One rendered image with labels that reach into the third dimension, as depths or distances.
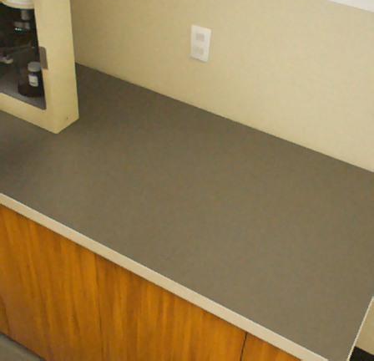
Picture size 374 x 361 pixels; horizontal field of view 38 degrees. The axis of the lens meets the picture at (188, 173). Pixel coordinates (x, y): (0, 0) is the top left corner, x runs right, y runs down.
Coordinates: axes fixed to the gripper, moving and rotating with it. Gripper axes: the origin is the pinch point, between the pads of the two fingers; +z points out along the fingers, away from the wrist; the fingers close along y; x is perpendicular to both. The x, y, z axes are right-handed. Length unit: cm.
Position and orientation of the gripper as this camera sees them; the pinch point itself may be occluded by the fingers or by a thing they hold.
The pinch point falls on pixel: (27, 37)
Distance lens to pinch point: 176.9
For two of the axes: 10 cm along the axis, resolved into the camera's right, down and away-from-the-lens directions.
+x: -0.6, 7.7, 6.3
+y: -8.6, -3.6, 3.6
